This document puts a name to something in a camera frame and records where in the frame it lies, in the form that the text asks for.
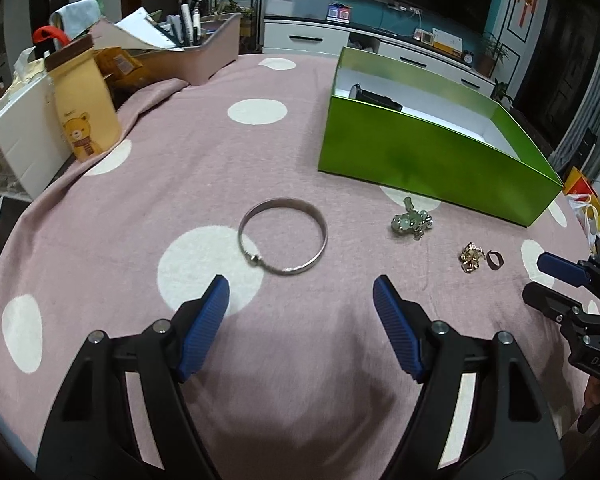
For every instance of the yellow snack packet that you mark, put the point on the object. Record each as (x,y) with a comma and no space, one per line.
(117,62)

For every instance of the white plastic bag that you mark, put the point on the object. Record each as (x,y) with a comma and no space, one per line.
(587,215)

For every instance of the striped curtain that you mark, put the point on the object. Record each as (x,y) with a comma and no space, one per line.
(587,105)

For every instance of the pink polka dot blanket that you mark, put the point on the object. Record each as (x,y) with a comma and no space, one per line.
(205,170)

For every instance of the white storage box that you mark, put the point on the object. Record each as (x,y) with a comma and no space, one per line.
(25,130)

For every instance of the pink desk organizer tray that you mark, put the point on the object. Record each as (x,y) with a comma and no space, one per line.
(215,50)

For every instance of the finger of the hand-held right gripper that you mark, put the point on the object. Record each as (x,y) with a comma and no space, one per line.
(560,266)
(550,302)

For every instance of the white television cabinet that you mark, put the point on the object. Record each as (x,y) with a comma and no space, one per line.
(305,37)

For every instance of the translucent storage box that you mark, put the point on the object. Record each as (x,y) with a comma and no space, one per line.
(295,4)

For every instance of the white and yellow desk calendar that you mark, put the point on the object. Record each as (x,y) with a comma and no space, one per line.
(447,41)

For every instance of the small alarm clock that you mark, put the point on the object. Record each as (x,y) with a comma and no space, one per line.
(468,57)

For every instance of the dark door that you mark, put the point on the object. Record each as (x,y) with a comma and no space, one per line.
(560,45)

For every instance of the red and blue display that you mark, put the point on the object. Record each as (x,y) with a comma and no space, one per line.
(339,12)

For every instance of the yellow bear print bag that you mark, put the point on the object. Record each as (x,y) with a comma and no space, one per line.
(80,110)

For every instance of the yellow paper bag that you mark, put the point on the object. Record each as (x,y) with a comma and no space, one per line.
(577,182)

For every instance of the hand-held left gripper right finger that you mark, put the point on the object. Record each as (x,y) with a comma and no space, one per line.
(397,330)

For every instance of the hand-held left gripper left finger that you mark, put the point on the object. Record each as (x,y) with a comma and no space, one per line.
(200,330)

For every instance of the white paper sheets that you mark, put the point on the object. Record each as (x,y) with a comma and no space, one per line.
(135,25)

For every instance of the tall potted plant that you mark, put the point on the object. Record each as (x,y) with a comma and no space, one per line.
(492,55)

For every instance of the small potted plant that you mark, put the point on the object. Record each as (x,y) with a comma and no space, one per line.
(502,94)

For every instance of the silver bangle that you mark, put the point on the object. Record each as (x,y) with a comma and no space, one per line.
(292,270)

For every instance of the green jade frog charm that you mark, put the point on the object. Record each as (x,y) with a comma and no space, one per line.
(410,221)

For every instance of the black wristband watch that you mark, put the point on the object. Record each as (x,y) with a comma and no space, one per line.
(380,99)

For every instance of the person's right hand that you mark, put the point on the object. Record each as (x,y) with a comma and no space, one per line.
(597,397)

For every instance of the green potted plants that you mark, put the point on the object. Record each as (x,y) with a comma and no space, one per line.
(245,17)

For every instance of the bundle of pens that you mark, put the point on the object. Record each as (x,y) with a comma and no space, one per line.
(185,22)

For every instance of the grey green cloth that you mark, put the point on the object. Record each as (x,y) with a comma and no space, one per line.
(77,15)

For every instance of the green cardboard box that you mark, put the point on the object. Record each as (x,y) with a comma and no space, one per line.
(420,160)

